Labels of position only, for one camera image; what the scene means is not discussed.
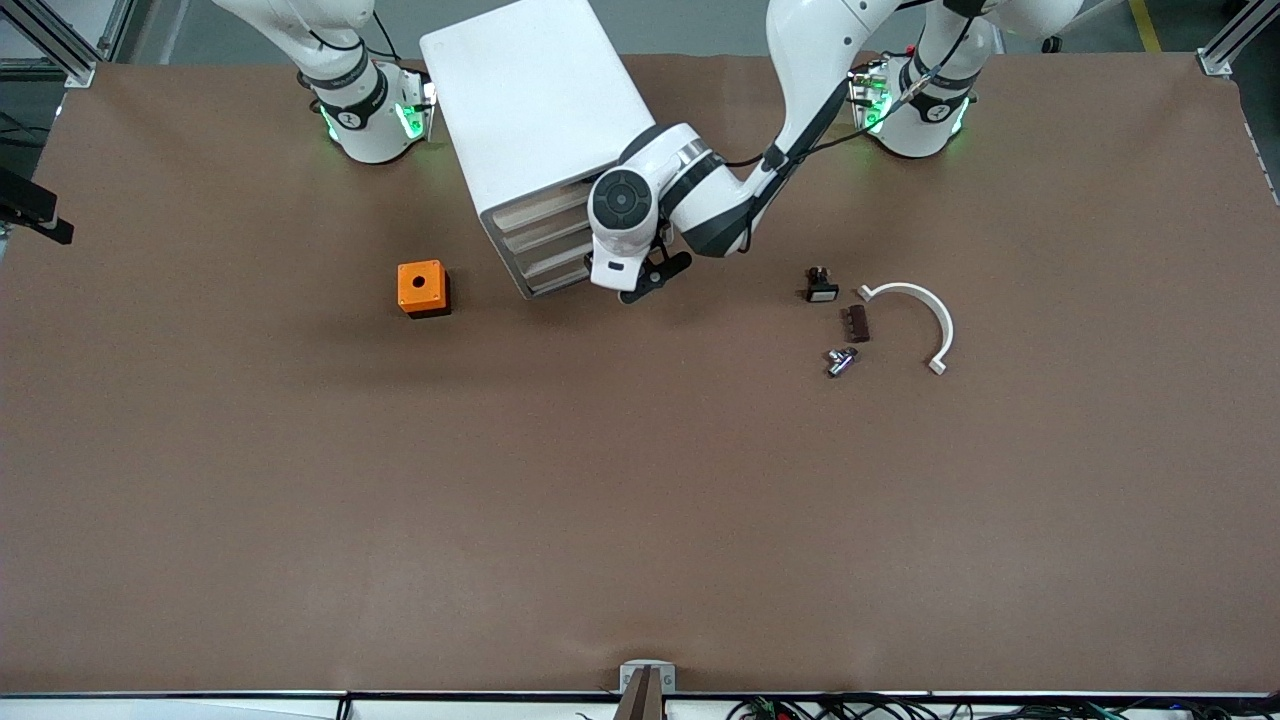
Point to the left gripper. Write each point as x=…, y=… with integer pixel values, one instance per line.
x=587, y=260

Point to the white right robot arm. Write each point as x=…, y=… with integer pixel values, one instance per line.
x=350, y=100

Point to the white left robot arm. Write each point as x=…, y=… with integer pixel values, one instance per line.
x=800, y=60

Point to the grey cabinet drawer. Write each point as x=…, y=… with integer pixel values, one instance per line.
x=545, y=236
x=558, y=284
x=535, y=206
x=553, y=262

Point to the small rectangular white-faced push button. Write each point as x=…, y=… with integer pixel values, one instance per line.
x=821, y=291

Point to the white drawer cabinet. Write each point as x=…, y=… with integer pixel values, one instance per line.
x=530, y=90

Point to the chrome metal valve fitting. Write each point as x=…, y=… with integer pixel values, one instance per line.
x=840, y=362

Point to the maroon cylindrical component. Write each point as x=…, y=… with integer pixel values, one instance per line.
x=856, y=324

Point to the orange box with hole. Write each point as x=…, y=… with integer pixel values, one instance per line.
x=420, y=286

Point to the grey metal table bracket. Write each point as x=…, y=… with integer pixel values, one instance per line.
x=646, y=685

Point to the aluminium frame profile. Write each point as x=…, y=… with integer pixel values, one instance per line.
x=50, y=40
x=1235, y=35

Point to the black clamp mount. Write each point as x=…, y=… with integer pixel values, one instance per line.
x=25, y=205

